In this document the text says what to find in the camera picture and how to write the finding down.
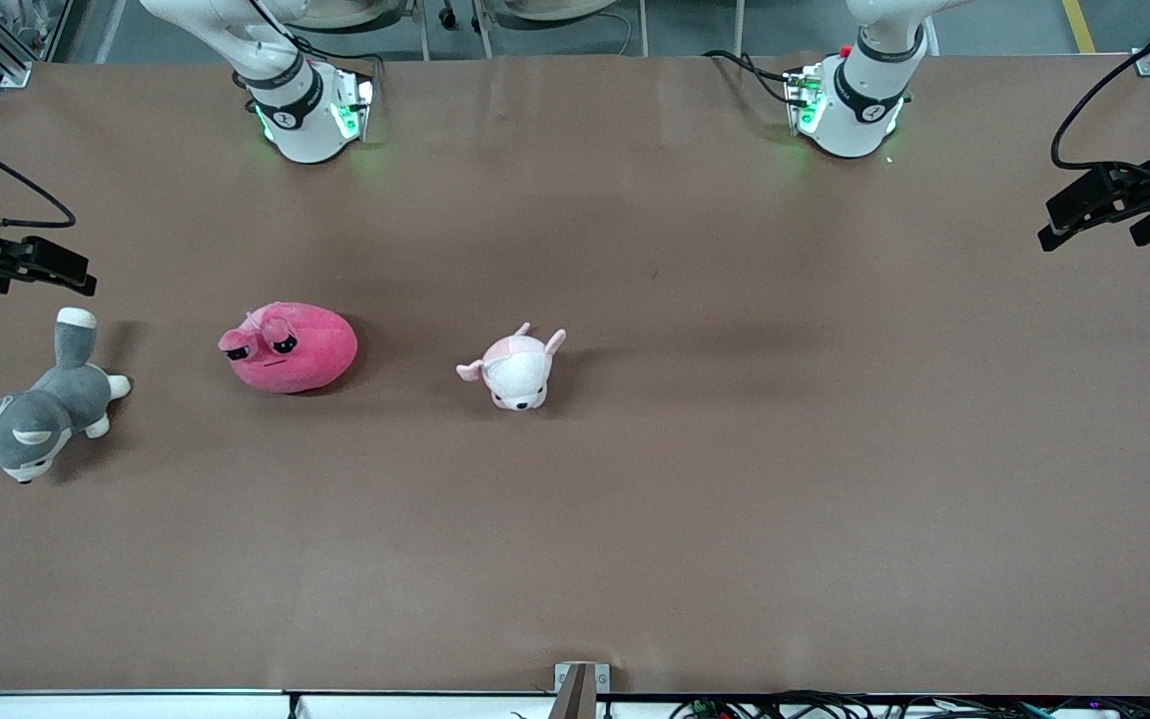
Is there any pink round plush toy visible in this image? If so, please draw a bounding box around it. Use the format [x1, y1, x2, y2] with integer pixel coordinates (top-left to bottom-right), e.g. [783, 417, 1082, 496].
[217, 301, 359, 394]

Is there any grey husky plush toy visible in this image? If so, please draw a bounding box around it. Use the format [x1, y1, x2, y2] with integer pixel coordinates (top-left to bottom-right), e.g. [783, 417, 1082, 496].
[0, 307, 133, 485]

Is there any beige round stool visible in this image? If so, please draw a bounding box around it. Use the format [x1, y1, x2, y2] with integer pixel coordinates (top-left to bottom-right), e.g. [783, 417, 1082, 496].
[475, 0, 648, 59]
[281, 0, 433, 61]

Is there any paper table cover sheet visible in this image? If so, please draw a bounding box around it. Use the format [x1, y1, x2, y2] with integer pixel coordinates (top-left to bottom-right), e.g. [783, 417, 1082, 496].
[0, 55, 1150, 697]

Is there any pale pink white plush dog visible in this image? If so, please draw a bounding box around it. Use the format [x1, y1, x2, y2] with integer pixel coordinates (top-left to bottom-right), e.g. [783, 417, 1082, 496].
[455, 322, 568, 412]

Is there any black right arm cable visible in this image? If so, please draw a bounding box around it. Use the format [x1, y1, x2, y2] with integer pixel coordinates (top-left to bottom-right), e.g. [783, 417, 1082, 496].
[0, 118, 77, 231]

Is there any black right base cable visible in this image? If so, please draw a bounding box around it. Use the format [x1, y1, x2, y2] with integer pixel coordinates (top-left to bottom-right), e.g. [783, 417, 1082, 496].
[276, 30, 384, 81]

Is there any black base cable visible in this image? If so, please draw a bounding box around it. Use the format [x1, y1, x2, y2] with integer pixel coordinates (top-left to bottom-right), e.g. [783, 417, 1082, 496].
[276, 30, 384, 81]
[703, 48, 801, 106]

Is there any black left base cable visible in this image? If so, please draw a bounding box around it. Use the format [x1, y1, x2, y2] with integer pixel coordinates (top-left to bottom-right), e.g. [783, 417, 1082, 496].
[703, 48, 801, 106]

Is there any white table edge rail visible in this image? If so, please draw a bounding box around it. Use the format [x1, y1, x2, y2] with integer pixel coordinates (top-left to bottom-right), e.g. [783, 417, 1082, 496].
[0, 687, 1150, 719]

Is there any tangled black cable bundle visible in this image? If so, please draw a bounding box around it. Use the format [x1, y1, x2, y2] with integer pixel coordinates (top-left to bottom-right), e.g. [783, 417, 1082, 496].
[667, 689, 1150, 719]

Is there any metal bracket with brown post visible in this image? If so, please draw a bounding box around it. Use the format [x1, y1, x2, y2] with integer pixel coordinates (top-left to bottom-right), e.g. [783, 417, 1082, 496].
[553, 661, 612, 719]

